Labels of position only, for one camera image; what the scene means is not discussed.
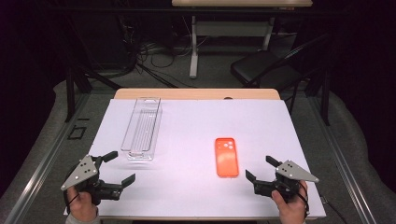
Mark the black folding chair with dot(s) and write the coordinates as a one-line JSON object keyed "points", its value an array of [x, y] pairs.
{"points": [[264, 67]]}

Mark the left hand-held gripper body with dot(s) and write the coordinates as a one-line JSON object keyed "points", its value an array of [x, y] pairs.
{"points": [[82, 172]]}

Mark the black metal stand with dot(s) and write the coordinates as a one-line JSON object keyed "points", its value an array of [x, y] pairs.
{"points": [[325, 99], [70, 93]]}

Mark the white-legged desk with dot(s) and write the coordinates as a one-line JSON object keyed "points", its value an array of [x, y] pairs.
{"points": [[194, 46]]}

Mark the white table mat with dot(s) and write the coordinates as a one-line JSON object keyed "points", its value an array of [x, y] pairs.
{"points": [[186, 186]]}

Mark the clear plastic box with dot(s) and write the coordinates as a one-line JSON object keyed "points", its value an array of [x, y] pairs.
{"points": [[141, 130]]}

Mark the wooden table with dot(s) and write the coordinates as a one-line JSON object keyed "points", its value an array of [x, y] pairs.
{"points": [[193, 93]]}

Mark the aluminium floor rail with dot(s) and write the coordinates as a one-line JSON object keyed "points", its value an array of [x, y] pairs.
{"points": [[37, 174], [345, 174]]}

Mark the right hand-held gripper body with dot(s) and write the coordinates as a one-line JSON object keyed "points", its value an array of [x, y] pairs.
{"points": [[292, 172]]}

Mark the person's right hand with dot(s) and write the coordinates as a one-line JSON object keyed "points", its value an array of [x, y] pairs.
{"points": [[289, 211]]}

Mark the orange phone case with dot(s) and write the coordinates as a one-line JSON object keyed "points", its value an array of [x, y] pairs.
{"points": [[226, 158]]}

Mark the person's left hand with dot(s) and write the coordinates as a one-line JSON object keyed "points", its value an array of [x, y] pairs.
{"points": [[82, 208]]}

